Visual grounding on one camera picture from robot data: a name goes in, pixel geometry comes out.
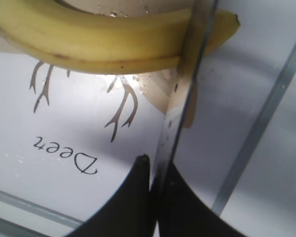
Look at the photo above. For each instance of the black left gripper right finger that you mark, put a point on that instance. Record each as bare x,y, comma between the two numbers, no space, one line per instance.
183,214

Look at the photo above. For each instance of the knife with white speckled handle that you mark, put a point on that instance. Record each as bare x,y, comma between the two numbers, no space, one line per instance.
197,34

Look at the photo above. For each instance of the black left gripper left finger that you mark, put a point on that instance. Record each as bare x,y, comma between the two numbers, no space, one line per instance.
127,213

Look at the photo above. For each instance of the white deer cutting board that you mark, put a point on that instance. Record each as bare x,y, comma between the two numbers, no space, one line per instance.
239,155

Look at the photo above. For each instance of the yellow banana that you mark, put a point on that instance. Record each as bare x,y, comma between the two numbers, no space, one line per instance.
82,42

